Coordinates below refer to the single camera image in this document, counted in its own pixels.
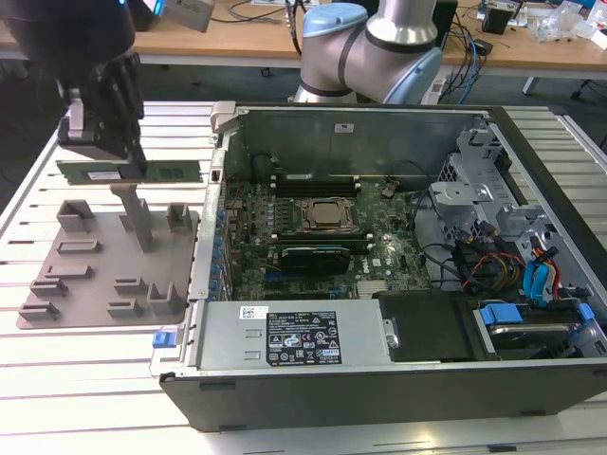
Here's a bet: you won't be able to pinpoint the small black box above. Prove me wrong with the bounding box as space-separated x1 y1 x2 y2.
481 7 516 35

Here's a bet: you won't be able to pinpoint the wooden desk white frame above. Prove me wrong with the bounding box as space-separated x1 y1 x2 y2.
0 0 307 80
443 0 607 96

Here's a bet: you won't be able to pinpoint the metal socket cover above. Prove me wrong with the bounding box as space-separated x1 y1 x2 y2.
298 195 357 234

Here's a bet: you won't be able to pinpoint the black open PC case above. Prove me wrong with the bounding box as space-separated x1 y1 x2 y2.
150 100 607 432

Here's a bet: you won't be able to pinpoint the silver perforated drive cage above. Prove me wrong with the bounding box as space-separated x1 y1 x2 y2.
435 123 516 191

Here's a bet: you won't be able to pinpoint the blue wire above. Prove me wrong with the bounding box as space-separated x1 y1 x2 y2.
523 259 554 309

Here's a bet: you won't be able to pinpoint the silver CPU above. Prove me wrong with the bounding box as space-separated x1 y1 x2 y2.
310 201 343 225

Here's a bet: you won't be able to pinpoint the red yellow black wires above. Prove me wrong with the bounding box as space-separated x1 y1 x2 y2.
462 252 525 290

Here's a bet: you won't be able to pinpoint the green motherboard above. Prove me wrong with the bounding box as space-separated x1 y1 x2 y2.
221 174 435 302

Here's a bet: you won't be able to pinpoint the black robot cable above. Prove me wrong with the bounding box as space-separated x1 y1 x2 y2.
284 0 305 56

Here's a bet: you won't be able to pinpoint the black graphics card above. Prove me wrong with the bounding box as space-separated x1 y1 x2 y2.
279 244 352 277

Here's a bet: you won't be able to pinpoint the hard disk in blue carrier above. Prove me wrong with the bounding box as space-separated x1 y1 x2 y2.
473 300 597 362

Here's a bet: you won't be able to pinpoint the silver metal bracket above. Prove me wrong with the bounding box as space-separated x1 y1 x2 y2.
428 181 499 238
494 203 561 253

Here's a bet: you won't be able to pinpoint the grey wrist camera block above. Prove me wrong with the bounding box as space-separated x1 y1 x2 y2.
56 88 129 160

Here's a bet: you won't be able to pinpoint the black wire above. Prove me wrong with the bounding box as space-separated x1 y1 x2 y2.
408 189 460 290

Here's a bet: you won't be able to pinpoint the grey power supply black label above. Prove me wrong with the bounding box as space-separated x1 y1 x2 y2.
195 300 400 372

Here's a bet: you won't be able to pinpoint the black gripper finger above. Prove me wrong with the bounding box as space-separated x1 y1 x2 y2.
115 51 149 183

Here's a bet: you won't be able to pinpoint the silver heat sink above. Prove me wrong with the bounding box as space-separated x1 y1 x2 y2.
355 279 389 300

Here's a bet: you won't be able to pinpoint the clear plastic bags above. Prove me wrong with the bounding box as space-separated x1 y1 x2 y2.
528 1 601 44

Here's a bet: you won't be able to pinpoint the black RAM slot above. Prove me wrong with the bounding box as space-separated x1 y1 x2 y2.
276 181 358 190
270 230 371 242
276 188 359 198

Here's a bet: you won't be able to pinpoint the blue cable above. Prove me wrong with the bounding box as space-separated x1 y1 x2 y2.
466 26 482 103

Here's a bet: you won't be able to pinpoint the installed green RAM stick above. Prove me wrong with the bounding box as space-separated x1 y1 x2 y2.
276 173 357 183

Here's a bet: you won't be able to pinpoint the grey parts rack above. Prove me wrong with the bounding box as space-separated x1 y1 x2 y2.
16 183 203 331

